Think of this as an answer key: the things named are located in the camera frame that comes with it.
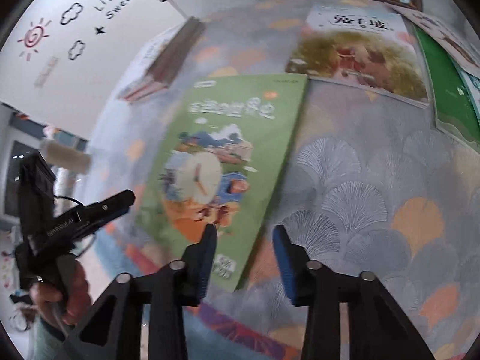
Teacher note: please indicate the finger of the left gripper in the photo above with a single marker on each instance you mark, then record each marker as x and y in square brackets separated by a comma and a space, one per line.
[116, 206]

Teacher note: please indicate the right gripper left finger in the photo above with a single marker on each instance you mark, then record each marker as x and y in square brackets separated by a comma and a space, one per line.
[183, 282]

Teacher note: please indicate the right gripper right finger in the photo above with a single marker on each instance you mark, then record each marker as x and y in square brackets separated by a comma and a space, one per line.
[309, 283]

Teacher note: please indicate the light green clock book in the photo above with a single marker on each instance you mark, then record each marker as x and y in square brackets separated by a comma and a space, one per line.
[219, 163]

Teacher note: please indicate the green Aesop fables book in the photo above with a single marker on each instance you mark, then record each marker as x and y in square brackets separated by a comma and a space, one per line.
[453, 110]

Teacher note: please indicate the rabbit hill picture book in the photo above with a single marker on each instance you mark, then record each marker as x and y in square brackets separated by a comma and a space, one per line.
[362, 47]

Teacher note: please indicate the Lunyu teal title book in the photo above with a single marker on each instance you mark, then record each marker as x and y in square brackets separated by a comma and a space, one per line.
[472, 85]

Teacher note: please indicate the stack of sorted books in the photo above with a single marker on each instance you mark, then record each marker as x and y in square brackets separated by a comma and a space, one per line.
[163, 59]

